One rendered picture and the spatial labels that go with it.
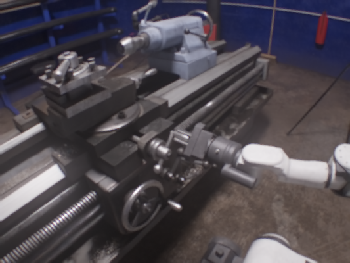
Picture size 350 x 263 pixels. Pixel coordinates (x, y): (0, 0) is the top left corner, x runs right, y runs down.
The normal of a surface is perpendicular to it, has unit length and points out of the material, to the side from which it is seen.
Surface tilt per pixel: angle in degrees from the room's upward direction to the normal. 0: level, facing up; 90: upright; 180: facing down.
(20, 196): 36
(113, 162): 0
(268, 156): 10
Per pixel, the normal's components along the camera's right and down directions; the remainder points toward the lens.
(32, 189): 0.43, -0.48
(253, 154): -0.15, -0.73
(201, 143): -0.47, -0.22
